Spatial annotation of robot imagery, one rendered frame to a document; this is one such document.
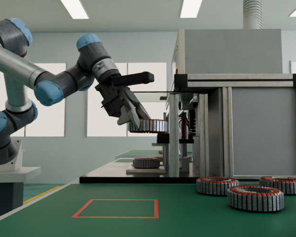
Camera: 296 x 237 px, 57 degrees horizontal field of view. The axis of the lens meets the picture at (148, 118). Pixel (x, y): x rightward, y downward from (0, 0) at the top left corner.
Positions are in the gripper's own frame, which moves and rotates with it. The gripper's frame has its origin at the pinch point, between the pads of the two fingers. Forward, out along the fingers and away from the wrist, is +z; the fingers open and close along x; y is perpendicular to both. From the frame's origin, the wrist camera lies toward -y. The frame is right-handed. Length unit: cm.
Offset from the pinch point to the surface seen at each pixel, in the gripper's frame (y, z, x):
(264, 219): -14.2, 30.4, 18.6
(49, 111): 279, -256, -410
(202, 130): -10.2, 6.6, -19.9
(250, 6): -90, -78, -175
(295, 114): -38, 18, -30
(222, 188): -7.9, 23.9, 0.7
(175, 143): -0.6, 5.6, -17.1
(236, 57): -34.8, -10.7, -33.9
